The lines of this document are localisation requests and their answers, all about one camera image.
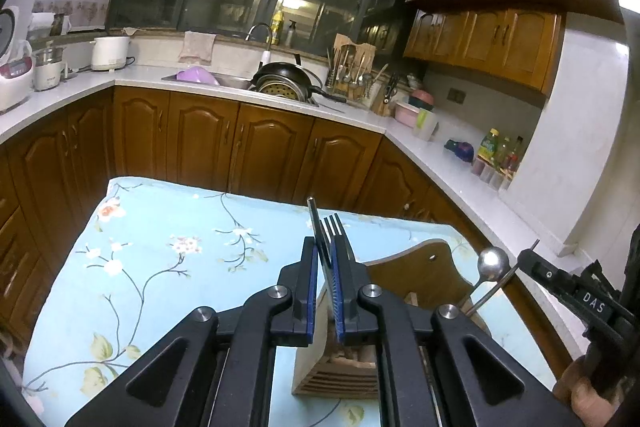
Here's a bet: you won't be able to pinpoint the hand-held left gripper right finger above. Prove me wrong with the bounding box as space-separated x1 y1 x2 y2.
331 237 586 427

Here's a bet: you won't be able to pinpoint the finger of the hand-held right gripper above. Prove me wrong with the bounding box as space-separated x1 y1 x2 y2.
516 248 586 303

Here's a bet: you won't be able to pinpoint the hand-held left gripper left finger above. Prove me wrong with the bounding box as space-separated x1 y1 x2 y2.
65 237 321 427

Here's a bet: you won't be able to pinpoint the silver metal spoon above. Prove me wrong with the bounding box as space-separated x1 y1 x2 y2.
460 247 511 313

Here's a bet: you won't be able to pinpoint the wooden utensil holder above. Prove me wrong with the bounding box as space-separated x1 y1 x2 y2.
292 239 493 400

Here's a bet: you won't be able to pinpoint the silver metal fork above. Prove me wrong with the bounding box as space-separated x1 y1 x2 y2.
322 214 346 260

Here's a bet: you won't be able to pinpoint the bunch of utensils in rack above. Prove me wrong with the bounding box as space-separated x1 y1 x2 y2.
326 47 388 100

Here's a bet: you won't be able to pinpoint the person's right hand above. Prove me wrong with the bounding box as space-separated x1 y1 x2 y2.
552 353 618 415

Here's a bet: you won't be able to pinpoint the row of clear spice containers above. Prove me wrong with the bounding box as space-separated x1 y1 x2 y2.
472 157 516 192

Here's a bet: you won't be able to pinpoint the red label sauce bottle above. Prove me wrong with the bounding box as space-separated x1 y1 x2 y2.
505 136 525 175

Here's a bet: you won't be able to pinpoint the dark sauce bottle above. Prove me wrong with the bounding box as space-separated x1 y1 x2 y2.
495 137 512 170

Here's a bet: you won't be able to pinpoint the floral light blue tablecloth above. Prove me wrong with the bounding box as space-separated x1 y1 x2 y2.
22 177 558 427

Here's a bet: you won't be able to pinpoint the green label bottle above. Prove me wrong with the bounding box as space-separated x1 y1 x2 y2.
475 128 501 168

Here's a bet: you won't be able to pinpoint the blue and purple container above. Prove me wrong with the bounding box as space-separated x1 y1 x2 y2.
444 138 475 164

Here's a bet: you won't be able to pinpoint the wooden lower cabinets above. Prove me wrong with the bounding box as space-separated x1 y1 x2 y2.
0 84 576 373

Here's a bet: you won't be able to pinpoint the wooden cabinets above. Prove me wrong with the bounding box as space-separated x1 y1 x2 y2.
402 0 631 95
0 84 576 373

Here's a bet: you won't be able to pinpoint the white plastic cup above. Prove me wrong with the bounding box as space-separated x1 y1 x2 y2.
412 109 440 142

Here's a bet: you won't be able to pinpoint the pink plastic basin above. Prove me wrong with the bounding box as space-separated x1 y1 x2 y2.
394 102 433 128

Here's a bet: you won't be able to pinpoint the wooden knife block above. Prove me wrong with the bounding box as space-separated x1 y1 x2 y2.
372 74 401 115

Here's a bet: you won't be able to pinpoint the golden perforated steamer tray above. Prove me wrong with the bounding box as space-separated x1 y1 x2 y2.
257 79 306 100

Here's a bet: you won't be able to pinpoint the stack of coloured bowls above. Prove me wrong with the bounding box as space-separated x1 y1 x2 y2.
407 88 436 110

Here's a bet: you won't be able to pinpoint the black wok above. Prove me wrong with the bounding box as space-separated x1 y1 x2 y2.
250 62 348 104

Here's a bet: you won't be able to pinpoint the steel kitchen sink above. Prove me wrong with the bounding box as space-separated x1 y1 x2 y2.
161 72 321 108

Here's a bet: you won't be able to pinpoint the chrome kitchen faucet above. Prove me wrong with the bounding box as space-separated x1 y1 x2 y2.
245 23 275 66

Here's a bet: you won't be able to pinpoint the wooden upper cabinets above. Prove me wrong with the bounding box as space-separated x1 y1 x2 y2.
402 0 631 95

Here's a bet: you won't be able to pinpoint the purple plastic bowl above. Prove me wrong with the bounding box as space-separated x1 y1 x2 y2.
176 66 221 86

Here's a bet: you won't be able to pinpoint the wooden countertop utensil rack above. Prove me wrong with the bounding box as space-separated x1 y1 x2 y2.
325 33 377 102

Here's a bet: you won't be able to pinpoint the yellow dish soap bottle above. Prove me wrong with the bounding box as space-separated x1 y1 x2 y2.
270 7 285 46

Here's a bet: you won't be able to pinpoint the beige hanging towel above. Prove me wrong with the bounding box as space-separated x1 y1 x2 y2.
179 32 217 65

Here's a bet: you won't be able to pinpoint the small white glass-lid pot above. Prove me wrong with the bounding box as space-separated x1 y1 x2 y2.
32 42 67 92

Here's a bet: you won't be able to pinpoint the white rice cooker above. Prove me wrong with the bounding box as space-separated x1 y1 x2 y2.
0 7 35 112

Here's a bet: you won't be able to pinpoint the white paper roll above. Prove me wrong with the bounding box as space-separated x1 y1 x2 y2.
30 13 54 40

